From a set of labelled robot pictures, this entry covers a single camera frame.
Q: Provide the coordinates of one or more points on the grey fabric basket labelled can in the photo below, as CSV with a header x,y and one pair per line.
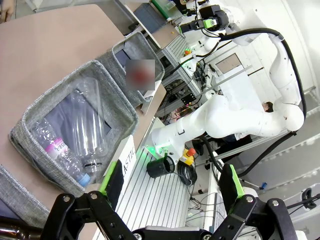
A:
x,y
140,42

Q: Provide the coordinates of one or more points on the black perforated box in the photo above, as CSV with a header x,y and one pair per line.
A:
x,y
188,98

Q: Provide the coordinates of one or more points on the seated person with dark hair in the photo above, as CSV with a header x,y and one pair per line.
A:
x,y
268,107

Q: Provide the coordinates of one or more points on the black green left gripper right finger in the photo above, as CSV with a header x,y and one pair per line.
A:
x,y
262,220

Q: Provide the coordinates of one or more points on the grey fabric basket labelled plastic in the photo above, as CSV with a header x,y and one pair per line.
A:
x,y
110,97

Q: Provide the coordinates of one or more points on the white paper label CAN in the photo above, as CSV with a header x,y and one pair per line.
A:
x,y
149,96

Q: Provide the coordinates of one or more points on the brown framed board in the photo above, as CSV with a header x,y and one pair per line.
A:
x,y
228,63

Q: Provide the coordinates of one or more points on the bottle with purple label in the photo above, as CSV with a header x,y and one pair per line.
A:
x,y
60,152

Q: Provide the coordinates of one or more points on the yellow emergency stop red button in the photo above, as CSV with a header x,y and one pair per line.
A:
x,y
188,156

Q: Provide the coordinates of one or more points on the brown glass bottle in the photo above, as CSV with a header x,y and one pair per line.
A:
x,y
15,231

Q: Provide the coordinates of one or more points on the black mesh cup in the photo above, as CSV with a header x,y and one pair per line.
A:
x,y
160,167

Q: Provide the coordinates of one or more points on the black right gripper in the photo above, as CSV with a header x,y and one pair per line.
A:
x,y
217,15

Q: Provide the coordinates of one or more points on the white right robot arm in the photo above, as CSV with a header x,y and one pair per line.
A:
x,y
225,120

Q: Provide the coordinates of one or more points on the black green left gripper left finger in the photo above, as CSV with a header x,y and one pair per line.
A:
x,y
75,217

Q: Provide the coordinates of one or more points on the white paper label PLASTIC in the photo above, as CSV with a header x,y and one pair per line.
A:
x,y
128,160

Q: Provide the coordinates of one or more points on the large clear plastic bottle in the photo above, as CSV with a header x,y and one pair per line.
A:
x,y
87,120

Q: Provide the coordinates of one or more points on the background desk brown top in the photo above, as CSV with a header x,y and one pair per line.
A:
x,y
162,35

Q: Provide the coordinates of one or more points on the person's left hand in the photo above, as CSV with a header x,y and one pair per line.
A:
x,y
7,10

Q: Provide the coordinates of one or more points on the grey fabric basket labelled bottle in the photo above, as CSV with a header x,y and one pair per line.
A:
x,y
17,197

